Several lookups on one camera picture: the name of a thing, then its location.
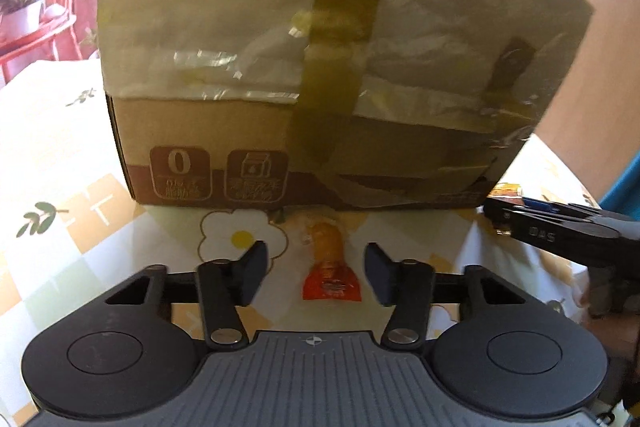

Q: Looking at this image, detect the checkered floral bed sheet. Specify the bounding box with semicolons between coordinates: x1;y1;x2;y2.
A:
1;61;587;426

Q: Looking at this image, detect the yellow candy packet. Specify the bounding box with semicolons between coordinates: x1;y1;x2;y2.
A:
488;182;523;200

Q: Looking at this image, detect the brown cardboard box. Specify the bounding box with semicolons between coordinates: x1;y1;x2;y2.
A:
98;0;593;210

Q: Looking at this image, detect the brown wooden board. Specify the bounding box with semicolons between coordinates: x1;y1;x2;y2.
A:
536;0;639;199

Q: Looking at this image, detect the red orange candy packet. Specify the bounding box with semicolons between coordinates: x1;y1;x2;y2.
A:
302;221;361;303

